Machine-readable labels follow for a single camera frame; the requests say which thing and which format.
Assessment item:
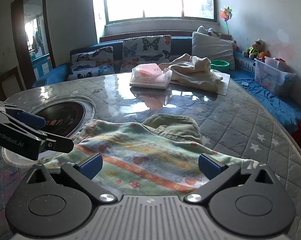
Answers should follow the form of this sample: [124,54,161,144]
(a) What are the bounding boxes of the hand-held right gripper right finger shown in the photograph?
[185,153,276,205]

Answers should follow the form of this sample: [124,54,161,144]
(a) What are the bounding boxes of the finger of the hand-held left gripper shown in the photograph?
[0,117,74,161]
[0,100,46,130]

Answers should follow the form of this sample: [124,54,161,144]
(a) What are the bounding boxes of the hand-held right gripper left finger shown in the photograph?
[25,153,117,205]

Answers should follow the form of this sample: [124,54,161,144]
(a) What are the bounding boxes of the pastel striped button shirt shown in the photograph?
[44,114,256,197]

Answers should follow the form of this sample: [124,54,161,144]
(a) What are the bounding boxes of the round black induction hob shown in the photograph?
[32,99,94,137]

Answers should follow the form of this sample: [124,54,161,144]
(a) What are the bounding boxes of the wooden chair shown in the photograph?
[0,66,26,101]

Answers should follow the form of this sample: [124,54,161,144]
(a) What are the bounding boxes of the blue and white cabinet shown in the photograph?
[31,52,53,81]

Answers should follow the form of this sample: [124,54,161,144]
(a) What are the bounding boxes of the wide butterfly print cushion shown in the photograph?
[67,46,115,81]

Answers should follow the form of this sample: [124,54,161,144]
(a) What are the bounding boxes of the blue sofa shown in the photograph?
[32,35,301,134]

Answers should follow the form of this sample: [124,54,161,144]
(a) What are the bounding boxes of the cream garment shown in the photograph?
[158,53,224,92]

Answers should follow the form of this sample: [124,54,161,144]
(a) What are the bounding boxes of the green bowl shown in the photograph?
[210,59,231,72]

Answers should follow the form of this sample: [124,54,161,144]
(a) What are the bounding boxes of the pink tissue pack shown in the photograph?
[129,64,173,90]

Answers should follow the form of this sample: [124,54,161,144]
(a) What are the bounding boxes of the clear plastic storage box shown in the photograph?
[254,56,296,96]

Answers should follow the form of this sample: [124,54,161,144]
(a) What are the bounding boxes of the grey pillow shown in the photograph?
[191,31,235,70]

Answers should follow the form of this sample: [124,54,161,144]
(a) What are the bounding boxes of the brown teddy bear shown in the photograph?
[243,39,267,60]

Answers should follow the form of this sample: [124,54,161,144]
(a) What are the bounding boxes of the tall butterfly print cushion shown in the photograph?
[122,35,172,72]

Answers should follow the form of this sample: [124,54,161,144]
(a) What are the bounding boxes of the white plush toy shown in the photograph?
[197,25,223,39]

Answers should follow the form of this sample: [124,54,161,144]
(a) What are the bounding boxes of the colourful pinwheel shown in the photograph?
[220,5,234,40]

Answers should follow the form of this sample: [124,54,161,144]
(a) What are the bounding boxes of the window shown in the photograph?
[92,0,221,27]

